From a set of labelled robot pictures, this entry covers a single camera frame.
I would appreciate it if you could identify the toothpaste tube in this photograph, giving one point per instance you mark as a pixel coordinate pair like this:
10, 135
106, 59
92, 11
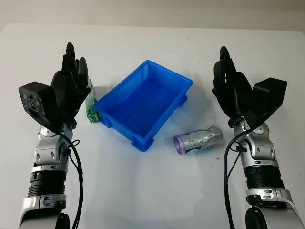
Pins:
200, 140

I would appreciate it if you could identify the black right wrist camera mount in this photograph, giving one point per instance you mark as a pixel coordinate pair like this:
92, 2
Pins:
269, 95

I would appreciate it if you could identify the blue plastic tray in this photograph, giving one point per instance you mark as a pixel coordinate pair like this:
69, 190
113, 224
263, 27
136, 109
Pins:
143, 102

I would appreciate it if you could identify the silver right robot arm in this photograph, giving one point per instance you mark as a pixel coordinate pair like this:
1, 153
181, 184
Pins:
259, 152

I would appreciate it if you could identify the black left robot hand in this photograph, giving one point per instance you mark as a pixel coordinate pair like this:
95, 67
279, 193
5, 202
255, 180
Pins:
66, 90

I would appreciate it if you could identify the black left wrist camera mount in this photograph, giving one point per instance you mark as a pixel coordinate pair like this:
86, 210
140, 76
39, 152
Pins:
33, 100

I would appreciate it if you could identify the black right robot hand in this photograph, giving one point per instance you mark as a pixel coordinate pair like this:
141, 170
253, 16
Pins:
232, 93

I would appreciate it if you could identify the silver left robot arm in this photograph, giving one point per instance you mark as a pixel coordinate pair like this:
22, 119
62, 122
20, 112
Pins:
47, 152

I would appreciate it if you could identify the green clear plastic pack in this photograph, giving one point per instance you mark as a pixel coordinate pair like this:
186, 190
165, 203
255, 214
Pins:
91, 107

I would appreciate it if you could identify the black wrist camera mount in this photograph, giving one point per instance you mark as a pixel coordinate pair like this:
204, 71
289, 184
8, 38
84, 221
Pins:
33, 100
269, 95

